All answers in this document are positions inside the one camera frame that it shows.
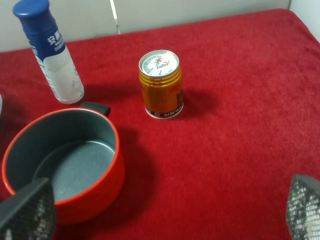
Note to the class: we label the right gripper black right finger mesh pad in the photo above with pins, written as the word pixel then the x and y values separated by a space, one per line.
pixel 303 208

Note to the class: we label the right gripper black left finger mesh pad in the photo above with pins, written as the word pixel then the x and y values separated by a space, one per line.
pixel 29 214

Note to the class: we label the red pot with grey inside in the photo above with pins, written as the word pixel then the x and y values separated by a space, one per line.
pixel 78 150

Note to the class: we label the red tablecloth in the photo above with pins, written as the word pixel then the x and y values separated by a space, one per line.
pixel 222 168

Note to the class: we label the blue and white bottle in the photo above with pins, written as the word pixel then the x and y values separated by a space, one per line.
pixel 50 50

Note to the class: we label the gold drink can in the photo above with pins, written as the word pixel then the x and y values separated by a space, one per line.
pixel 160 77

